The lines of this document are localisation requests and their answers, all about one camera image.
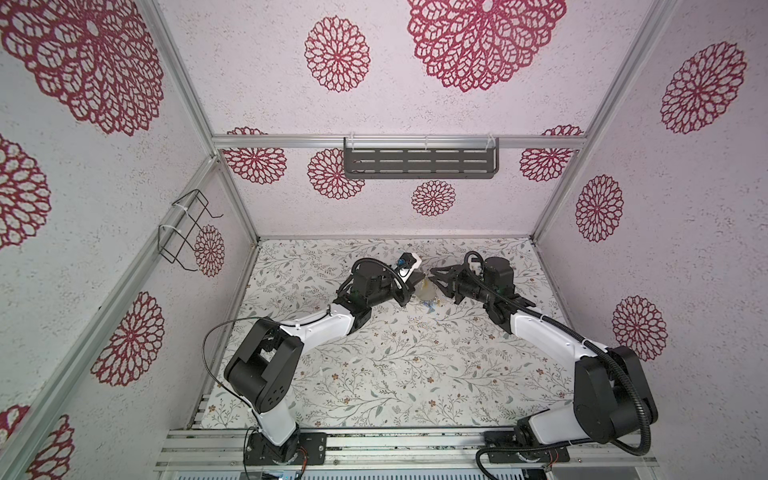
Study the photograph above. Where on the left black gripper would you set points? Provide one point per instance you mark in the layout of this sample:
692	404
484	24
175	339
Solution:
405	291

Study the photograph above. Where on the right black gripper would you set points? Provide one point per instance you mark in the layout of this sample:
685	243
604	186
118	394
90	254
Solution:
457	270

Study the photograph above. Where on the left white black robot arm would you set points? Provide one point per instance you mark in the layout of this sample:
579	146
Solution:
263	366

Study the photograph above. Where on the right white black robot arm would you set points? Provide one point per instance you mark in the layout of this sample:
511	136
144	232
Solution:
611	401

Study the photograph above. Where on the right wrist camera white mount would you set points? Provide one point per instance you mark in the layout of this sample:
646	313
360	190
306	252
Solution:
472	258

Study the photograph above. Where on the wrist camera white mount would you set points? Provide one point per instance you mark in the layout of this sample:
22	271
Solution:
472	258
408	268

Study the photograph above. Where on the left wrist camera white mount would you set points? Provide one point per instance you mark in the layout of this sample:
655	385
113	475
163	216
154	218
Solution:
408	268

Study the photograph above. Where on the black slotted wall shelf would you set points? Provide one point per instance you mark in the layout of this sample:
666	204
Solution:
425	163

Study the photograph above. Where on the black wire wall rack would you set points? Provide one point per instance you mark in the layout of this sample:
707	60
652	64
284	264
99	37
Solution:
176	236

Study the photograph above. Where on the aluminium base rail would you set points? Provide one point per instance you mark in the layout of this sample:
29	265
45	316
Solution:
375	449

